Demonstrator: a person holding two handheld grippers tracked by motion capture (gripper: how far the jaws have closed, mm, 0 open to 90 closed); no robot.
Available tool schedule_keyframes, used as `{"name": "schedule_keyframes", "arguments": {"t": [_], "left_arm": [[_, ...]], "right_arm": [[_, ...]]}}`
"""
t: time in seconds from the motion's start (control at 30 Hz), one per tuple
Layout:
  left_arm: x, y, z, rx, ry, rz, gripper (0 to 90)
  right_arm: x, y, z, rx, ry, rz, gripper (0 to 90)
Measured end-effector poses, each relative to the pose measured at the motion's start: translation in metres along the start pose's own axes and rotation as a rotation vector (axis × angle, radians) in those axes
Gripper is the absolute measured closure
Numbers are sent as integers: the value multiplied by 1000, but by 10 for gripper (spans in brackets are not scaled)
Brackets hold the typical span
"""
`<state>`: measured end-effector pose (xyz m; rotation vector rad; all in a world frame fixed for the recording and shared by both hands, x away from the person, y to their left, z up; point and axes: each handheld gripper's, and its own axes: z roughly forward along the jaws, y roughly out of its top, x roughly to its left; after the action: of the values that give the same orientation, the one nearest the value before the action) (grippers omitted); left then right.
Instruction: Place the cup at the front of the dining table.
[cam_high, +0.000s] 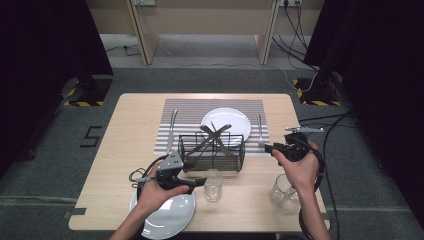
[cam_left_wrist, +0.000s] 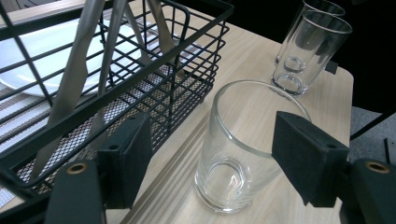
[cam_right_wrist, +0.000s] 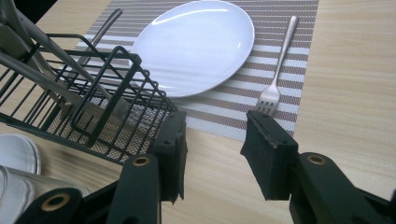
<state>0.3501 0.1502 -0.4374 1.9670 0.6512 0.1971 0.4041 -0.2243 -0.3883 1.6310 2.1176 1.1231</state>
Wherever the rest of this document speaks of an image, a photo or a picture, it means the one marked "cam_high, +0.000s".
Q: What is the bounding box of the grey tape piece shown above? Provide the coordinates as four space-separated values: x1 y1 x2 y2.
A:
63 207 88 219

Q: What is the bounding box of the clear drinking glass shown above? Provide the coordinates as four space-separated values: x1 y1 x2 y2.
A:
203 168 224 203
269 173 296 207

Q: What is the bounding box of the black curtain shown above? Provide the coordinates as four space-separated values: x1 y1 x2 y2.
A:
0 0 114 178
303 0 424 231

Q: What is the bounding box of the white floor cable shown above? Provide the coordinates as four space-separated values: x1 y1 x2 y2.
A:
274 64 320 93

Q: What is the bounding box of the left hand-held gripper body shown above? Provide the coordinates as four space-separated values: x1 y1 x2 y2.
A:
155 150 188 192

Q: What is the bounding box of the person's right hand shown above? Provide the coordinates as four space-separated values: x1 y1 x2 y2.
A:
271 140 322 199

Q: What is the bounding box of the silver table knife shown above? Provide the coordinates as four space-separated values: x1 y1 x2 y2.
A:
165 108 179 156

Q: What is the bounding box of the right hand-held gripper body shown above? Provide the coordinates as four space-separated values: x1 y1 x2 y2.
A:
282 125 325 164

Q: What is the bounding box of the person's left hand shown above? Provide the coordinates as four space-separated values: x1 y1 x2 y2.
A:
136 161 191 218

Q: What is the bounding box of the silver fork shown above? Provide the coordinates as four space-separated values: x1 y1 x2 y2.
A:
255 113 267 148

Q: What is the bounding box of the white round plate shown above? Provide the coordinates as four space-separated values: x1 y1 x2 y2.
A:
129 191 197 240
200 107 253 143

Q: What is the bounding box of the stand base with hazard tape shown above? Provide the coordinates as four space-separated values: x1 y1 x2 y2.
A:
62 74 114 108
293 77 343 107

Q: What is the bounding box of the black wire cutlery basket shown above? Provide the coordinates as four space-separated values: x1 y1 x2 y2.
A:
177 131 247 174

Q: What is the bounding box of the black floor cable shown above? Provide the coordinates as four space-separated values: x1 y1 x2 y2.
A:
298 112 351 124
283 2 309 53
301 122 359 138
104 43 143 58
321 112 354 240
270 34 320 73

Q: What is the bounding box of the light wooden desk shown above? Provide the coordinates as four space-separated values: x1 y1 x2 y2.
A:
84 0 326 66

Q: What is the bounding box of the striped grey placemat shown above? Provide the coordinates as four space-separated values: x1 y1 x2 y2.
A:
153 98 273 156

